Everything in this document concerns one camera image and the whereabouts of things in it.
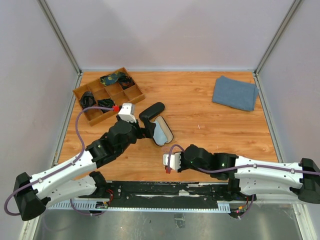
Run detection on light blue cloth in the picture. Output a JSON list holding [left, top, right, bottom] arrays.
[[153, 120, 168, 146]]

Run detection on pink clear glasses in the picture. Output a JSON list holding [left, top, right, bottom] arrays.
[[161, 146, 173, 154]]

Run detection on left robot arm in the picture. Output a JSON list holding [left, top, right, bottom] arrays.
[[13, 119, 157, 221]]

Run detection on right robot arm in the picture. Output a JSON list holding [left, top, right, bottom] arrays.
[[177, 144, 320, 204]]

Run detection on black dotted rolled tie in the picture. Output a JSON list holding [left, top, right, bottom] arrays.
[[97, 98, 115, 113]]

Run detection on wooden divided organizer tray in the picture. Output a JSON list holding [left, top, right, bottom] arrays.
[[72, 66, 146, 127]]

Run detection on black orange rolled tie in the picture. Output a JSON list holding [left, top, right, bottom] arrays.
[[117, 75, 134, 90]]

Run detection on black striped rolled tie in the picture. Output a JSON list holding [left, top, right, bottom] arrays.
[[79, 91, 98, 110]]

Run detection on blue patterned rolled tie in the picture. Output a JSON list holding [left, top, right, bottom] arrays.
[[99, 71, 126, 87]]

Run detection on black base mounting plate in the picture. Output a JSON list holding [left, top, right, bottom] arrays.
[[77, 180, 258, 208]]

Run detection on folded blue towel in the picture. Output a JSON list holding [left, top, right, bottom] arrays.
[[212, 76, 259, 112]]

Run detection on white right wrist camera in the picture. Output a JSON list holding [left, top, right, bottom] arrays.
[[162, 152, 182, 174]]

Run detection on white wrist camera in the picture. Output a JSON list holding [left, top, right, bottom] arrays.
[[162, 152, 182, 174], [112, 103, 137, 123]]

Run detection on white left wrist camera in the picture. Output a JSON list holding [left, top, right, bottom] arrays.
[[112, 103, 137, 123]]

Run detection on aluminium front rail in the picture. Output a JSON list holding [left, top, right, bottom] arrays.
[[32, 178, 307, 214]]

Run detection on left aluminium frame post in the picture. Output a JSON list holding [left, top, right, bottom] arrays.
[[37, 0, 82, 75]]

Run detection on aluminium frame post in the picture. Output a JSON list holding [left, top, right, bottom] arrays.
[[253, 0, 305, 76], [37, 0, 82, 75]]

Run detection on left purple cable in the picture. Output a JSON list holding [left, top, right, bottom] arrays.
[[4, 106, 116, 232]]

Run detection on right aluminium frame post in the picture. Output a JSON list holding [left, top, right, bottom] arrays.
[[253, 0, 305, 76]]

